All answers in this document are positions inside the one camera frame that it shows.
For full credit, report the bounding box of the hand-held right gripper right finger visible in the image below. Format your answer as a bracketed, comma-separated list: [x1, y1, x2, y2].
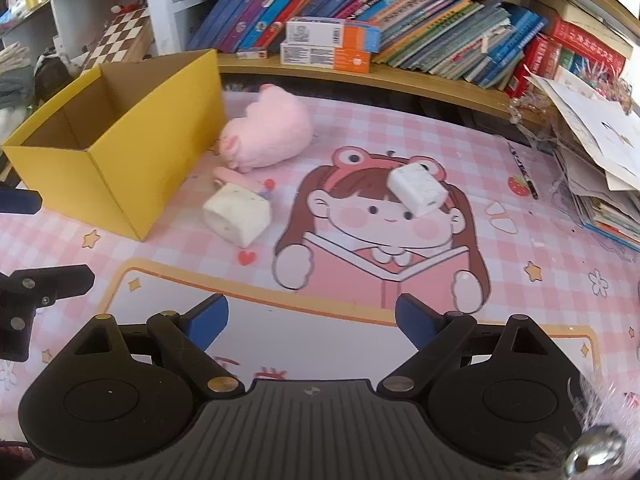
[375, 294, 556, 398]

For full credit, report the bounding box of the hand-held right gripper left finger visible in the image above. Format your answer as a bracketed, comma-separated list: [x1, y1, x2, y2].
[70, 294, 247, 398]

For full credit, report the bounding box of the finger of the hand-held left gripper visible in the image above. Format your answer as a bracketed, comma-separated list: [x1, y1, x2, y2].
[0, 265, 96, 311]
[0, 184, 43, 215]

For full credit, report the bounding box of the cream squishy cube toy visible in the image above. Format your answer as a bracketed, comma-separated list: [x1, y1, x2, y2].
[202, 183, 272, 250]

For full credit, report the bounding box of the yellow cardboard box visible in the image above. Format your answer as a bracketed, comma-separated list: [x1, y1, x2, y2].
[1, 49, 227, 242]

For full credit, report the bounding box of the white charger adapter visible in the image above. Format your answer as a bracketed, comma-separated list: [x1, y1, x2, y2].
[387, 162, 447, 218]

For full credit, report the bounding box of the pink plush toy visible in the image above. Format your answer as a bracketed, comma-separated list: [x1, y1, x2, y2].
[217, 84, 314, 173]

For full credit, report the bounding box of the pink printed desk mat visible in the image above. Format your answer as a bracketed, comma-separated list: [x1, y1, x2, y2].
[0, 91, 640, 411]

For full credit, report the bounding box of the grey cloth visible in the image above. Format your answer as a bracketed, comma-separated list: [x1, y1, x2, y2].
[0, 44, 36, 110]

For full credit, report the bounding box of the dark brown bag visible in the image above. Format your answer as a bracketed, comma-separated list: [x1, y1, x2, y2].
[34, 50, 76, 103]

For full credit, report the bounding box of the black pen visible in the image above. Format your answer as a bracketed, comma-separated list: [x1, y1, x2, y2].
[506, 141, 539, 200]

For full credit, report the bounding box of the brown and white chessboard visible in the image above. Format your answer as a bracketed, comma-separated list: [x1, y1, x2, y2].
[80, 7, 153, 73]

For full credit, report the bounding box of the white side shelf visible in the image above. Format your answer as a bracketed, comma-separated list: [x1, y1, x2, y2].
[0, 0, 151, 66]

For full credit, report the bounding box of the pink fuzzy cloth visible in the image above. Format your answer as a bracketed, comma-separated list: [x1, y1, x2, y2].
[570, 375, 640, 480]

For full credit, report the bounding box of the silver metal bell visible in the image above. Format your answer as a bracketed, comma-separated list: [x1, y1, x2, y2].
[565, 426, 627, 480]

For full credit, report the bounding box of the pile of papers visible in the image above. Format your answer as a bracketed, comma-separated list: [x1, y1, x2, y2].
[527, 67, 640, 253]

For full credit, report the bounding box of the orange and white carton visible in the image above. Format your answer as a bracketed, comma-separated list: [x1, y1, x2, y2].
[285, 17, 382, 53]
[280, 42, 372, 73]

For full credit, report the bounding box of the row of colourful books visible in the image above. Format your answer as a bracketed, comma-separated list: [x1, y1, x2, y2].
[186, 0, 628, 98]

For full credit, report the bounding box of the wooden bookshelf with white frame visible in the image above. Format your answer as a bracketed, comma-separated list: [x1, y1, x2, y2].
[141, 0, 640, 126]

